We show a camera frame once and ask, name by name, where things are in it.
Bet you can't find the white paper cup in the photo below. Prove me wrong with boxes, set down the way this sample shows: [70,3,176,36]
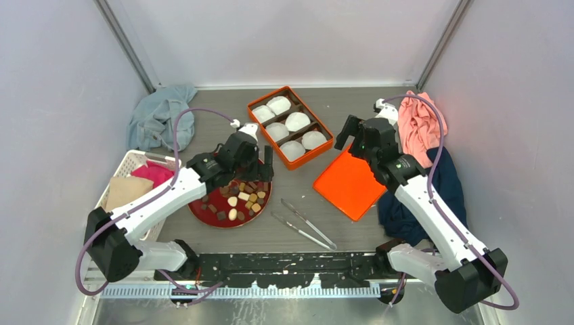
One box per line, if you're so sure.
[301,131,327,150]
[284,112,311,132]
[266,95,292,116]
[252,105,275,123]
[265,122,290,142]
[280,140,306,162]

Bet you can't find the navy blue cloth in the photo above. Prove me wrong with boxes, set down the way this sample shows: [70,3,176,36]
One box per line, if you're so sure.
[377,148,468,246]

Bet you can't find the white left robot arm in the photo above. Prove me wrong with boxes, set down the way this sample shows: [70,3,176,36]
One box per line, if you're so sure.
[85,123,273,282]

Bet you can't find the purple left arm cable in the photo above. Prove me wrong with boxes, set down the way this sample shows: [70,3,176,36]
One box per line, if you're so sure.
[74,107,242,307]

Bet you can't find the light blue denim cloth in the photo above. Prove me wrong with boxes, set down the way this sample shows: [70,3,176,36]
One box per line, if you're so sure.
[126,85,197,151]

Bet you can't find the white plastic basket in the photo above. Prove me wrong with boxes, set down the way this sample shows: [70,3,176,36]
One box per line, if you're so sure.
[95,150,183,243]

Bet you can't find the orange box lid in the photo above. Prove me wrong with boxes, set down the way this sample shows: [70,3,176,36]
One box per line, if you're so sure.
[313,149,386,221]

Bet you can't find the caramel rounded square chocolate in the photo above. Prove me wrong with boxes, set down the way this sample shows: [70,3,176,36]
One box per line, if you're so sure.
[250,203,261,213]

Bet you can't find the metal tweezers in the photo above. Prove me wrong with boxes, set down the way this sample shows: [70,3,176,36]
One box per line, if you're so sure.
[270,198,338,252]

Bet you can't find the white oval chocolate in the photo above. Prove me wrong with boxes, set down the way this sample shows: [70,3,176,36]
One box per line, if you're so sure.
[227,208,238,221]

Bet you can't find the pink cloth in basket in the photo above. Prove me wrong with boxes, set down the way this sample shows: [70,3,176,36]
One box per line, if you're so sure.
[131,160,175,188]

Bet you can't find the salmon pink cloth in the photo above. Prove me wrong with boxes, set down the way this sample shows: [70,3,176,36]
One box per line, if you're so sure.
[397,97,443,169]

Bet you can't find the white rectangular chocolate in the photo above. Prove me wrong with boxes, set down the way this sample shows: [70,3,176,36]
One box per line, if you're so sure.
[238,192,251,202]

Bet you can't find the beige cloth in basket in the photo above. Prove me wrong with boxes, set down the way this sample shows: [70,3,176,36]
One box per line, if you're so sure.
[104,176,153,212]

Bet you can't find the round red plate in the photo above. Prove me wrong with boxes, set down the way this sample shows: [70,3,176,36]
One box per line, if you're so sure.
[187,154,272,228]

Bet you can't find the orange chocolate box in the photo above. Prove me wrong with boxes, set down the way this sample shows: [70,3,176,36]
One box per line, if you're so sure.
[247,86,334,171]

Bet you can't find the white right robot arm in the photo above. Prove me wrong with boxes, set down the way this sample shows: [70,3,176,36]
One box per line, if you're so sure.
[334,99,519,313]

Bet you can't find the white heart chocolate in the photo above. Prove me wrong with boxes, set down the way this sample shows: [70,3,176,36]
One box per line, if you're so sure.
[227,196,238,207]

